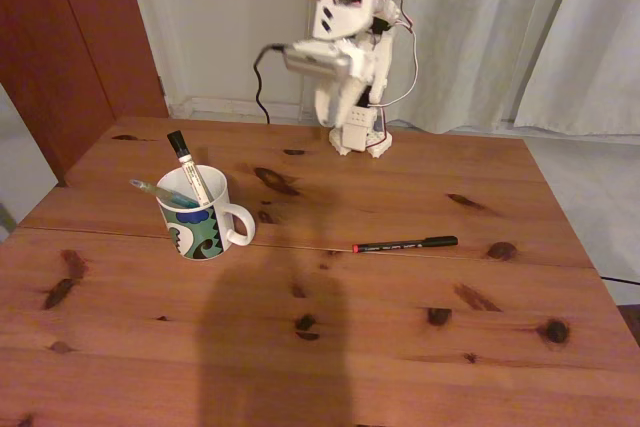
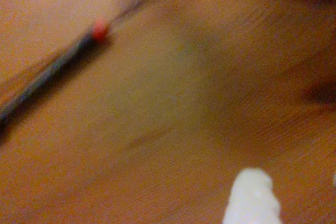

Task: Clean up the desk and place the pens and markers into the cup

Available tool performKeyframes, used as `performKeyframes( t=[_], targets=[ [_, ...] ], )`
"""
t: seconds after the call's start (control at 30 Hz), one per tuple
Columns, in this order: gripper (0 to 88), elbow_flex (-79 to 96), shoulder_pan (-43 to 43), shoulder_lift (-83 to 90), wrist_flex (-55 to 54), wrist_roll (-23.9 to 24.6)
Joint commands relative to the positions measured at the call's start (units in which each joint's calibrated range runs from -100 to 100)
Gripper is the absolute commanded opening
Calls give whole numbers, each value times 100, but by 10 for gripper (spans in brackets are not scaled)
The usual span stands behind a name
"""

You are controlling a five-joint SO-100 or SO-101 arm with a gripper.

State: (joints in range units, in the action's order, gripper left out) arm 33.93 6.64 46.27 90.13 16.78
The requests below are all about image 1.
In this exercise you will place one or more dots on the green transparent pen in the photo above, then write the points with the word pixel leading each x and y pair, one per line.
pixel 165 193

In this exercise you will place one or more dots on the wide white curtain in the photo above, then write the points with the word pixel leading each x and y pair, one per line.
pixel 475 27

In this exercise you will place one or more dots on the white mug with green pattern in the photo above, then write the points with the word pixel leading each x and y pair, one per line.
pixel 192 232

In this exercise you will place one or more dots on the white marker with black cap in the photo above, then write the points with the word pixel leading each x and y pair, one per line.
pixel 192 174

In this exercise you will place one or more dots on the brown wooden door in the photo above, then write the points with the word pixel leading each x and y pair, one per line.
pixel 65 47

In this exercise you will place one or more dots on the narrow white curtain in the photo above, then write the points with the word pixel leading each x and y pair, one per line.
pixel 600 57

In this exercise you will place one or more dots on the black pen with red end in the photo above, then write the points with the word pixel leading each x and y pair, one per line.
pixel 405 245

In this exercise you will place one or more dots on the silver camera box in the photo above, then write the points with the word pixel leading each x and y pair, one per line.
pixel 315 59

